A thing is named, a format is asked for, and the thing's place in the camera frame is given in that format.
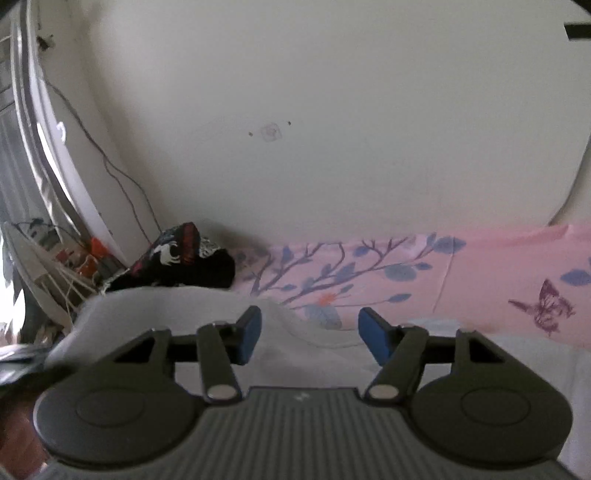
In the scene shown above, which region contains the white cloth garment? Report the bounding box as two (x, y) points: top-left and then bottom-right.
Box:
(46, 287), (590, 479)

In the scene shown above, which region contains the black patterned clothing pile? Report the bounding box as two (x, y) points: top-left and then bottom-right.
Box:
(103, 222), (235, 293)

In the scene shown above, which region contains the pink floral bed sheet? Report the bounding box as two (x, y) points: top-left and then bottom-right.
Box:
(232, 225), (590, 348)

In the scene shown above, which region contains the white wire rack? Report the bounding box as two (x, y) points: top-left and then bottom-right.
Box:
(1, 222), (98, 335)

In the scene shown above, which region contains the white window frame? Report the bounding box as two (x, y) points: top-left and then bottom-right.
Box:
(8, 1), (127, 264)

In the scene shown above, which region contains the thin black wall cable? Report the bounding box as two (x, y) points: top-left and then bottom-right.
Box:
(43, 78), (164, 245)

